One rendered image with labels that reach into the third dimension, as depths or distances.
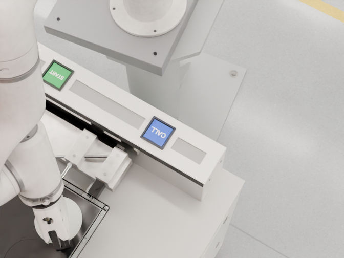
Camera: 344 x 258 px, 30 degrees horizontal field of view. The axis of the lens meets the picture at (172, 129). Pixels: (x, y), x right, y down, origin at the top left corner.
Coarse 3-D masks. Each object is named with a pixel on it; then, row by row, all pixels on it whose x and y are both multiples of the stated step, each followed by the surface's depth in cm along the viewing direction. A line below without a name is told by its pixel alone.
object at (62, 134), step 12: (48, 120) 145; (60, 120) 145; (48, 132) 144; (60, 132) 144; (72, 132) 144; (60, 144) 143; (72, 144) 143; (96, 144) 143; (84, 168) 141; (96, 168) 141; (120, 180) 142
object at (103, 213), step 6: (102, 210) 135; (108, 210) 136; (102, 216) 135; (96, 222) 134; (90, 228) 134; (96, 228) 134; (90, 234) 134; (84, 240) 133; (78, 246) 133; (84, 246) 133; (78, 252) 132
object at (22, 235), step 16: (64, 192) 137; (0, 208) 136; (16, 208) 136; (32, 208) 136; (80, 208) 136; (96, 208) 136; (0, 224) 135; (16, 224) 135; (32, 224) 135; (0, 240) 134; (16, 240) 133; (32, 240) 134; (80, 240) 134; (0, 256) 132; (16, 256) 132; (32, 256) 132; (48, 256) 132; (64, 256) 132
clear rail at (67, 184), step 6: (66, 180) 138; (66, 186) 138; (72, 186) 137; (78, 192) 137; (84, 192) 137; (84, 198) 137; (90, 198) 136; (96, 198) 137; (96, 204) 136; (102, 204) 136
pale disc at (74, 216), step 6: (66, 198) 137; (66, 204) 136; (72, 204) 136; (72, 210) 136; (78, 210) 136; (72, 216) 135; (78, 216) 135; (36, 222) 135; (72, 222) 135; (78, 222) 135; (36, 228) 134; (72, 228) 134; (78, 228) 134; (72, 234) 134
